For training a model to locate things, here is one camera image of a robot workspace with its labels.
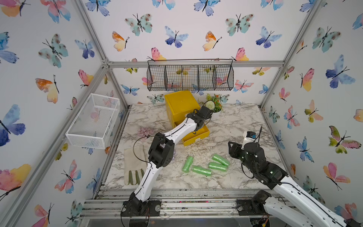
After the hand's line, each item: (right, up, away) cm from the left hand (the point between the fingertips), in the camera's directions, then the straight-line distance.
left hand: (193, 118), depth 97 cm
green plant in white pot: (+15, +11, +4) cm, 19 cm away
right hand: (+20, -13, -22) cm, 33 cm away
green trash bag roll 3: (+15, -29, -11) cm, 35 cm away
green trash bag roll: (-4, -28, -10) cm, 30 cm away
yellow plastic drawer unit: (-9, +9, -3) cm, 13 cm away
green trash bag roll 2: (+4, -31, -13) cm, 34 cm away
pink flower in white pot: (-31, -9, -4) cm, 33 cm away
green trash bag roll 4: (+17, -26, -8) cm, 32 cm away
